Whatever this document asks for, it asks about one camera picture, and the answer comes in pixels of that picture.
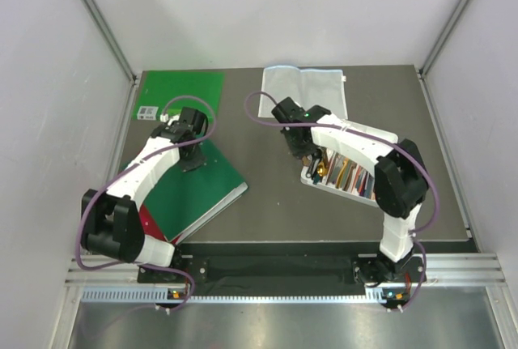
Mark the black measuring spoon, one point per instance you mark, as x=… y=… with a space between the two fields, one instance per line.
x=312 y=167

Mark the light green plastic folder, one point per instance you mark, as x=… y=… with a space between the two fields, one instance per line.
x=160 y=86

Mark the aluminium frame rail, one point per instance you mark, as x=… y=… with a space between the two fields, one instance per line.
x=109 y=38

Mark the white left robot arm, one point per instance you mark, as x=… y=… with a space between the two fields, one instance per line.
x=111 y=215

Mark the black mounting base plate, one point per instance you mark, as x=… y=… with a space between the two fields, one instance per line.
x=261 y=271

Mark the magenta folder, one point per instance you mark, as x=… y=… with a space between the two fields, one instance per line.
x=149 y=225

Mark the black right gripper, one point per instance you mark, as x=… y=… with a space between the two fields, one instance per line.
x=299 y=152

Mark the white cutlery tray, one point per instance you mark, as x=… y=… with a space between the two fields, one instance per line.
x=351 y=151

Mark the teal handled gold spoon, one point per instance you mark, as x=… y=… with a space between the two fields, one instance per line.
x=321 y=172

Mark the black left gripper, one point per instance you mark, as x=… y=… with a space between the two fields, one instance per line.
x=197 y=162

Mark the dark green ring binder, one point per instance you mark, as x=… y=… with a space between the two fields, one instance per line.
x=180 y=202

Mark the clear mesh zip pouch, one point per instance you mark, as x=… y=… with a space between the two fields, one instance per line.
x=307 y=87

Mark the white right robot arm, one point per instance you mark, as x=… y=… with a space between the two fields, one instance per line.
x=398 y=186

